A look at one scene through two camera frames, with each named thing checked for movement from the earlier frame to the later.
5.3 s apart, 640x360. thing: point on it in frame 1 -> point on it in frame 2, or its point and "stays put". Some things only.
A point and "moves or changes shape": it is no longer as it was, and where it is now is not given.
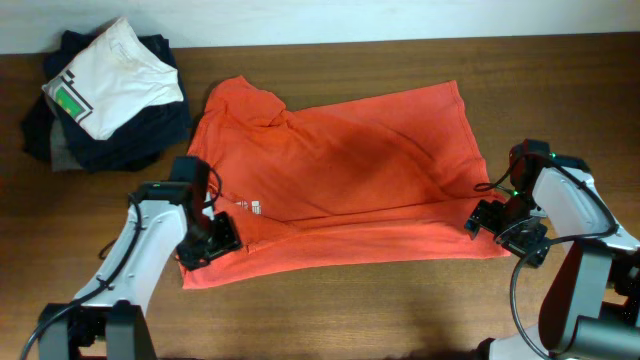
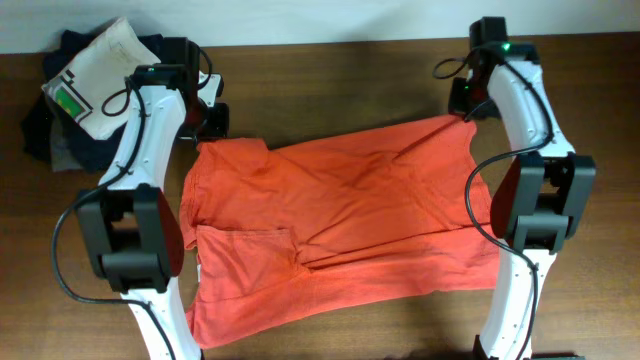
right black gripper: x=484 y=216 -> x=458 y=106
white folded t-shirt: x=115 y=79 stays put
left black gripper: x=222 y=245 -> x=218 y=129
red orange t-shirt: x=388 y=176 moves or changes shape
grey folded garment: x=62 y=157 stays put
